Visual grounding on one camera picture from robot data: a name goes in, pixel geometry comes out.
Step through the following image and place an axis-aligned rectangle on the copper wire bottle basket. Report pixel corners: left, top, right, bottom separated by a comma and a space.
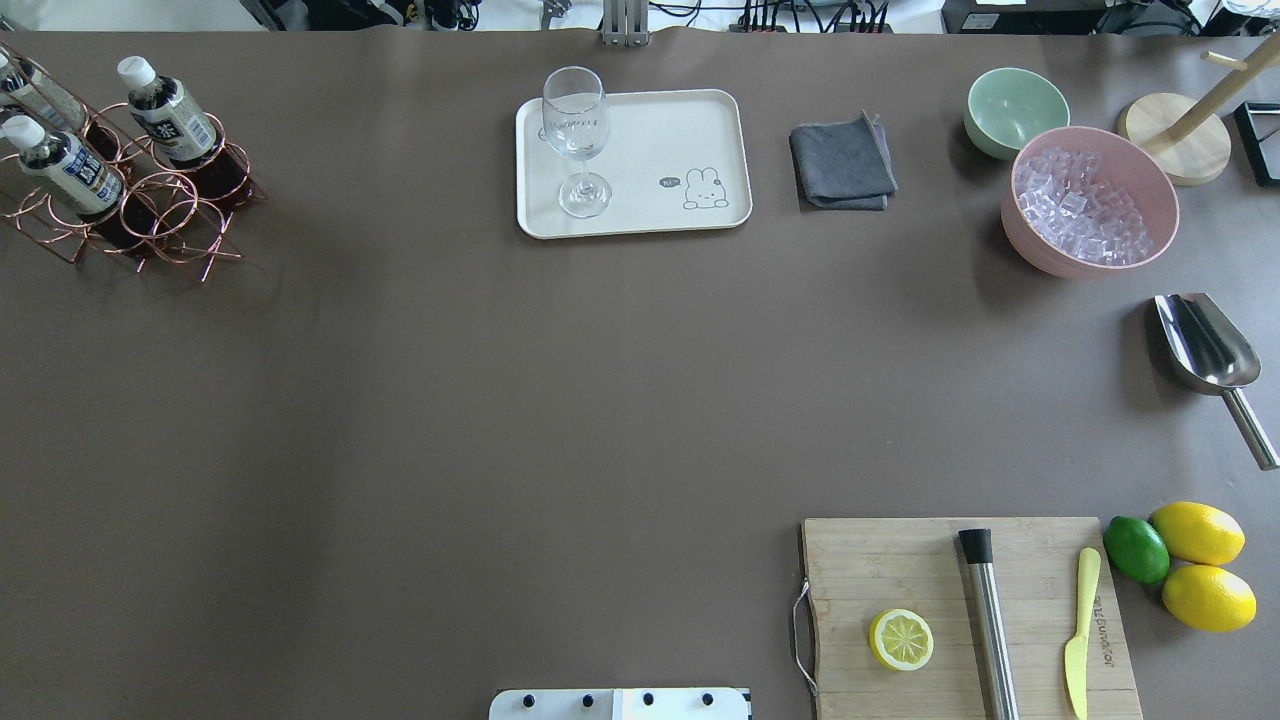
3, 46, 262, 281

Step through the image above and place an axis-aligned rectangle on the tea bottle white cap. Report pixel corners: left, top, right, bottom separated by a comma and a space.
1, 50, 120, 161
116, 56, 253, 213
3, 114, 155, 259

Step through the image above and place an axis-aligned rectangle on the cream rabbit tray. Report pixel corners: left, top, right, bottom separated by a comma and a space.
515, 88, 753, 240

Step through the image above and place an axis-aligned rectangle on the clear wine glass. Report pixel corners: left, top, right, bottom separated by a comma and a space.
541, 67, 612, 218

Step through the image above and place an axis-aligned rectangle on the grey folded cloth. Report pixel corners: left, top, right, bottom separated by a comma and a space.
788, 111, 899, 211

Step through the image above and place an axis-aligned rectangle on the bamboo cutting board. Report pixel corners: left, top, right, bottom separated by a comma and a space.
801, 518, 1103, 719

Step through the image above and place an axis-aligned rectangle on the lemon half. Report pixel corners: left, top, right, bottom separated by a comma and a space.
868, 609, 934, 673

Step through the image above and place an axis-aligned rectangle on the green bowl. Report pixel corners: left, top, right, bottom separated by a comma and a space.
964, 67, 1071, 160

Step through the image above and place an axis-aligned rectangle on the steel muddler black tip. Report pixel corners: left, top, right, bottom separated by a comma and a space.
957, 528, 1021, 719

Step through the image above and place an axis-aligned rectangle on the pink bowl of ice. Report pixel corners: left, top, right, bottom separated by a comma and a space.
1001, 126, 1180, 279

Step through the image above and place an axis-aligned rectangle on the yellow plastic knife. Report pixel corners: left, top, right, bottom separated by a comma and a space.
1062, 547, 1101, 719

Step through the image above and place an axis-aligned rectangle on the green lime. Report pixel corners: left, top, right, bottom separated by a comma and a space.
1103, 515, 1171, 585

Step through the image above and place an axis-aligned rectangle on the metal ice scoop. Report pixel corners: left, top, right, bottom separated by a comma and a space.
1152, 293, 1277, 471

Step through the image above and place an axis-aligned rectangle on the yellow lemon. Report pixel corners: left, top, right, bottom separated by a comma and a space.
1149, 501, 1245, 566
1161, 564, 1257, 633

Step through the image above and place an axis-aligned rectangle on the wooden cup stand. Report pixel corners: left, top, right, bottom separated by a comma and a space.
1117, 33, 1279, 186

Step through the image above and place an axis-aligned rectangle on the black glass rack tray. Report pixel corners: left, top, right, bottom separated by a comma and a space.
1231, 101, 1279, 188

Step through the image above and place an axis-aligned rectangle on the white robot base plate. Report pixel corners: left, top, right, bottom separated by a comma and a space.
488, 687, 753, 719

